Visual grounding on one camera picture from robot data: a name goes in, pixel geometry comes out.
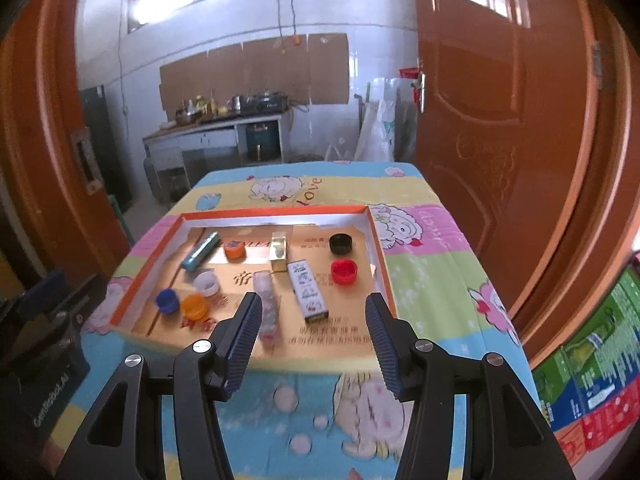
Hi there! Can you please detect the cartoon printed blanket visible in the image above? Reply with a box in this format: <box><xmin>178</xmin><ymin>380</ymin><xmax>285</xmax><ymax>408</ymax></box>
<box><xmin>65</xmin><ymin>160</ymin><xmax>551</xmax><ymax>480</ymax></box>

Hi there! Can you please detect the wooden door frame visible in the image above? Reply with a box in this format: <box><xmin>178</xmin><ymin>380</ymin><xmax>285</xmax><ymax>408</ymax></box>
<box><xmin>0</xmin><ymin>0</ymin><xmax>640</xmax><ymax>371</ymax></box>

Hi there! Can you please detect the grey gas cylinder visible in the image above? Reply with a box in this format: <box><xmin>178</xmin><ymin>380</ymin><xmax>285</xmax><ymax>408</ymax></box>
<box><xmin>144</xmin><ymin>156</ymin><xmax>161</xmax><ymax>198</ymax></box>

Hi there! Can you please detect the teal flower-print lighter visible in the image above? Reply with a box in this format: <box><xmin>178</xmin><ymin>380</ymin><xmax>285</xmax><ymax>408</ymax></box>
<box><xmin>181</xmin><ymin>231</ymin><xmax>222</xmax><ymax>272</ymax></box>

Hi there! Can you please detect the cardboard wall covering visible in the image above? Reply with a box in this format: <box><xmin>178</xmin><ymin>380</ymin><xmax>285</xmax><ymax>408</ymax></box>
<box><xmin>159</xmin><ymin>33</ymin><xmax>350</xmax><ymax>111</ymax></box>

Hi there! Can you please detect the clear pink plastic box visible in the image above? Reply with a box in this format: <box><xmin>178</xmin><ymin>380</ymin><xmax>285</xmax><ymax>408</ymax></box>
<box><xmin>252</xmin><ymin>270</ymin><xmax>280</xmax><ymax>346</ymax></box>

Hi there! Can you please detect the small gold box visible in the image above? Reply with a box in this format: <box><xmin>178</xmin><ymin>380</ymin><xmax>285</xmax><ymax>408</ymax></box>
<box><xmin>269</xmin><ymin>232</ymin><xmax>291</xmax><ymax>273</ymax></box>

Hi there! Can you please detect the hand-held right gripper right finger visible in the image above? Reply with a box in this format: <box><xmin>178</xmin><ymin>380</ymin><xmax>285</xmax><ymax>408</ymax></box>
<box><xmin>364</xmin><ymin>291</ymin><xmax>576</xmax><ymax>480</ymax></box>

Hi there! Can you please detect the stack of red cartons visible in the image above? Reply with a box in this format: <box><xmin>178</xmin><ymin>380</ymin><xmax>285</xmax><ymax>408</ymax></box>
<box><xmin>555</xmin><ymin>400</ymin><xmax>640</xmax><ymax>461</ymax></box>

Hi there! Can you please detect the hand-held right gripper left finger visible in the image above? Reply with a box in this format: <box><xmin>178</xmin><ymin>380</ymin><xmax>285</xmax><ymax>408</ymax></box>
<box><xmin>52</xmin><ymin>291</ymin><xmax>264</xmax><ymax>480</ymax></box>

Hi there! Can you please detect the red bottle cap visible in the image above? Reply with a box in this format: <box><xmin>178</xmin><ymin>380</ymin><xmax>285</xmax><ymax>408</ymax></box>
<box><xmin>330</xmin><ymin>259</ymin><xmax>359</xmax><ymax>285</ymax></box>

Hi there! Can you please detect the shallow orange-rimmed cardboard box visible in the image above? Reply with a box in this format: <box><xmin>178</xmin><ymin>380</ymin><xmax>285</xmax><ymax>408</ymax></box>
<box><xmin>109</xmin><ymin>204</ymin><xmax>399</xmax><ymax>375</ymax></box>

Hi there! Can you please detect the kitchen counter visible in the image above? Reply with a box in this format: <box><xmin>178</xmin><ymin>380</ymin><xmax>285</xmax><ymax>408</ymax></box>
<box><xmin>142</xmin><ymin>112</ymin><xmax>293</xmax><ymax>196</ymax></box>

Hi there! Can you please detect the metal door hinge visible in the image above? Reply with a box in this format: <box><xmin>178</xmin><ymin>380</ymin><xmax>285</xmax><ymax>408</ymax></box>
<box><xmin>590</xmin><ymin>42</ymin><xmax>608</xmax><ymax>91</ymax></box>

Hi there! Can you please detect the metal door strike plate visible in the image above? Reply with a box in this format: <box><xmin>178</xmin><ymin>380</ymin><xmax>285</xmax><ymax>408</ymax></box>
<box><xmin>71</xmin><ymin>129</ymin><xmax>103</xmax><ymax>196</ymax></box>

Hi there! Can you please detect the green printed carton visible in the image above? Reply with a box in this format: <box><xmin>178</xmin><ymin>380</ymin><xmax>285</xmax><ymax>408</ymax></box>
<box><xmin>530</xmin><ymin>265</ymin><xmax>640</xmax><ymax>431</ymax></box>

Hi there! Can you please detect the white woven sack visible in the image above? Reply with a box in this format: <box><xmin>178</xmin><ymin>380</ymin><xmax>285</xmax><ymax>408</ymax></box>
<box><xmin>355</xmin><ymin>100</ymin><xmax>401</xmax><ymax>162</ymax></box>

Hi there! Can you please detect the glossy wooden door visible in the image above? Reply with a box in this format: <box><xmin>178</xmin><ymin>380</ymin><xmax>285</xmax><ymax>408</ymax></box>
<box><xmin>410</xmin><ymin>0</ymin><xmax>596</xmax><ymax>261</ymax></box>

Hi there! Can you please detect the white bottle cap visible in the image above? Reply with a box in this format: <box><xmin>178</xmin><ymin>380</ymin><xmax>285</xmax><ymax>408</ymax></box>
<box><xmin>194</xmin><ymin>270</ymin><xmax>220</xmax><ymax>297</ymax></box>

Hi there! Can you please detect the blue bottle cap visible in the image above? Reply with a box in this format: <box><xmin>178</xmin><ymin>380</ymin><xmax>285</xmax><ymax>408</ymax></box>
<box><xmin>155</xmin><ymin>290</ymin><xmax>180</xmax><ymax>315</ymax></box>

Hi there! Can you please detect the white cartoon-print box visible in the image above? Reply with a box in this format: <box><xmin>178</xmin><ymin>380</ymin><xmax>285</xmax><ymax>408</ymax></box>
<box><xmin>287</xmin><ymin>259</ymin><xmax>331</xmax><ymax>323</ymax></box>

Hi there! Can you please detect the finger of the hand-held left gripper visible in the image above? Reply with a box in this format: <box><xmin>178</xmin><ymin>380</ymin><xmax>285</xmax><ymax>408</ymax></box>
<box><xmin>20</xmin><ymin>267</ymin><xmax>68</xmax><ymax>307</ymax></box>
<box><xmin>52</xmin><ymin>280</ymin><xmax>109</xmax><ymax>348</ymax></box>

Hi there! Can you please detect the teal cooking appliance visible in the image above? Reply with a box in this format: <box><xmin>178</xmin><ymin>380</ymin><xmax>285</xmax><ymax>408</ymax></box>
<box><xmin>245</xmin><ymin>124</ymin><xmax>276</xmax><ymax>161</ymax></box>

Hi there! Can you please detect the red hanging tag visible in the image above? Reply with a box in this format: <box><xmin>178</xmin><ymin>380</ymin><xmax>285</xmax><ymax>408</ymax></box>
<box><xmin>399</xmin><ymin>66</ymin><xmax>420</xmax><ymax>103</ymax></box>

